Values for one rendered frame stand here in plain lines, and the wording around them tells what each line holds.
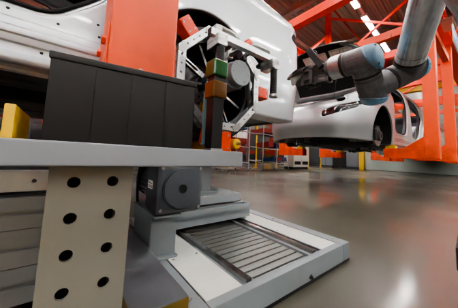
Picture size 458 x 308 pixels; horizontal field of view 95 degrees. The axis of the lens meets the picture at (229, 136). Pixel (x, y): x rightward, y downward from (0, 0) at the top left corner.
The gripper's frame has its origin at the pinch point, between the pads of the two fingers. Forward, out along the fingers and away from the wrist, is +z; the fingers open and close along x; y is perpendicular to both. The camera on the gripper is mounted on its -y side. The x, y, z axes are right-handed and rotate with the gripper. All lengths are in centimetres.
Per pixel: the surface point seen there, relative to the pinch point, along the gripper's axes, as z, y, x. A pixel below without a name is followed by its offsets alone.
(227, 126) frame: 30.4, 22.8, -13.3
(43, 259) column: -25, 52, -83
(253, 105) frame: 30.1, 8.0, 6.0
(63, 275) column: -25, 55, -81
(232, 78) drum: 16.3, 2.0, -21.9
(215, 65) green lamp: -22, 19, -57
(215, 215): 32, 70, -17
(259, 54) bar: 11.4, -12.6, -9.5
